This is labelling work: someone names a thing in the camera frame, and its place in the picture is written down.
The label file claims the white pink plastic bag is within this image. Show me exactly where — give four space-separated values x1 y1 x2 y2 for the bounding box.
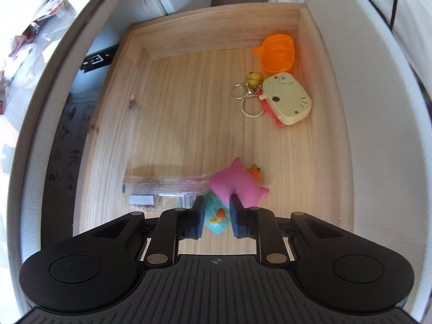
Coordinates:
5 0 79 86

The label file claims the white cabinet grey top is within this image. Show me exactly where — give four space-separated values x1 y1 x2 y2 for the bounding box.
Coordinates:
0 0 217 324

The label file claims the black cable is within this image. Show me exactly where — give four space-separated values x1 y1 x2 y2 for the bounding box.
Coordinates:
387 0 406 30

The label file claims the coral plastic charm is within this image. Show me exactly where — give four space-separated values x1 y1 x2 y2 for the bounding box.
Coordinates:
259 91 288 128

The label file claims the cream cat-face toy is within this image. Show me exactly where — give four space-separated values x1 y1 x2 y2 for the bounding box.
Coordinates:
261 72 313 126

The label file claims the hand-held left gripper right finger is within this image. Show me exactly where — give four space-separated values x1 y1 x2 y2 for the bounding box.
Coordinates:
229 194 340 267

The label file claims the orange pumpkin plastic case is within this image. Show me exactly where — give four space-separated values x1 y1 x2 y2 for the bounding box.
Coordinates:
253 33 298 74

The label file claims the yellow bell keychain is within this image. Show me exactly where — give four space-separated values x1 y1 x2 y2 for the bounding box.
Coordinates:
231 71 268 119

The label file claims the teal toy with orange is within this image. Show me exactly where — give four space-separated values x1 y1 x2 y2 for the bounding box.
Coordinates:
202 191 234 235

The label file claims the pink star plush toy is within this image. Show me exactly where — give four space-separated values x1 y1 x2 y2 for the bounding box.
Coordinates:
207 157 271 210

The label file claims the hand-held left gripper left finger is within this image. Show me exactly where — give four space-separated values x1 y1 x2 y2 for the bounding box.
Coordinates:
90 195 206 268

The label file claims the wooden drawer white front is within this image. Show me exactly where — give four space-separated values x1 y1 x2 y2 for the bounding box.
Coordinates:
72 0 432 314

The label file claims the paper card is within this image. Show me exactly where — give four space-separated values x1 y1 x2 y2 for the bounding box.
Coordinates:
130 194 200 210

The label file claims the clear plastic packet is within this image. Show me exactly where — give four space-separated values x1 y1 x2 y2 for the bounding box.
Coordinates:
123 172 214 197

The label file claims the small orange toy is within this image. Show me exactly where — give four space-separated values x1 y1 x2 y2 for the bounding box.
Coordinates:
246 164 264 181

